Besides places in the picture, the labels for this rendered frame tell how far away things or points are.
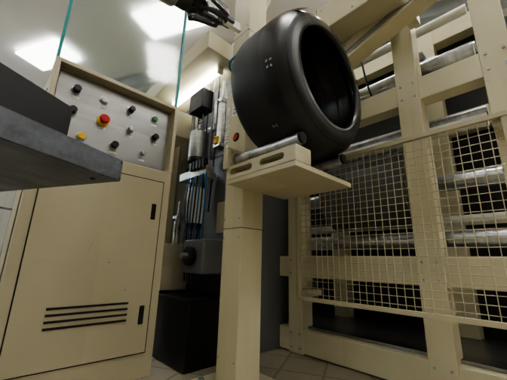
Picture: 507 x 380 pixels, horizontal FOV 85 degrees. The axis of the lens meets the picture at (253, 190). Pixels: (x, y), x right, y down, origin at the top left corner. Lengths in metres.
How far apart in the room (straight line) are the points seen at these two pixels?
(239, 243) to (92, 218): 0.60
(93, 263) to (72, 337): 0.26
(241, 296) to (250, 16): 1.39
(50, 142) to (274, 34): 0.81
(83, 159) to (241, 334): 0.93
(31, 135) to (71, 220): 0.83
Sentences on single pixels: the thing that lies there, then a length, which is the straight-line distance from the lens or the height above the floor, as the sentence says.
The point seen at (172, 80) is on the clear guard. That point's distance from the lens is 1.69.
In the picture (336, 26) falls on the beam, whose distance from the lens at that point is 1.67.
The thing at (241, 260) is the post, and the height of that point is 0.48.
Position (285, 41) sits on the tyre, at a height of 1.20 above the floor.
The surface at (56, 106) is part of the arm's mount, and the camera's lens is 0.62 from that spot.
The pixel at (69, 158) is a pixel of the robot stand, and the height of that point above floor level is 0.62.
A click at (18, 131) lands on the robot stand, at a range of 0.46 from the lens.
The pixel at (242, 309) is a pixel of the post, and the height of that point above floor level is 0.29.
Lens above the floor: 0.48
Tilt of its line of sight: 15 degrees up
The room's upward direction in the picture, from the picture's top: 2 degrees clockwise
